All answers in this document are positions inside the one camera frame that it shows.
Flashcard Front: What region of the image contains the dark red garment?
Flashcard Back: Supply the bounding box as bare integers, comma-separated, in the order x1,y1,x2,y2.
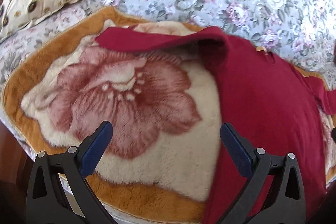
97,27,335,218

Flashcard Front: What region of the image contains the plush flower-print blanket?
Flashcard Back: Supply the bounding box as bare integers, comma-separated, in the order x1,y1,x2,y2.
0,5,336,224

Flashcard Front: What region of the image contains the floral quilt bedspread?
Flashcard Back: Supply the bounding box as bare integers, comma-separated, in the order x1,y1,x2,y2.
1,0,335,89

